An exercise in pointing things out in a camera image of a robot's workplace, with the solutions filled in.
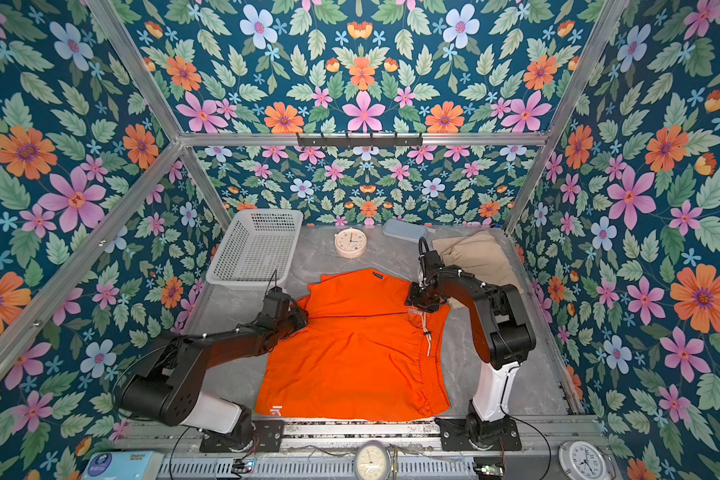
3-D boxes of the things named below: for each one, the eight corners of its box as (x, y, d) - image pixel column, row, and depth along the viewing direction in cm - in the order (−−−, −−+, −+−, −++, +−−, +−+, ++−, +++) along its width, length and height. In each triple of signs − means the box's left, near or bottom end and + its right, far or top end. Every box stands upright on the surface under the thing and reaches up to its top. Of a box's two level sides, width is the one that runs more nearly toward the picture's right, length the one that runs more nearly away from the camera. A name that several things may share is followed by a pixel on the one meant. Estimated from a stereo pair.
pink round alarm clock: (333, 258, 112) (332, 253, 110) (336, 233, 121) (335, 227, 118) (365, 258, 112) (365, 253, 110) (367, 232, 121) (366, 227, 118)
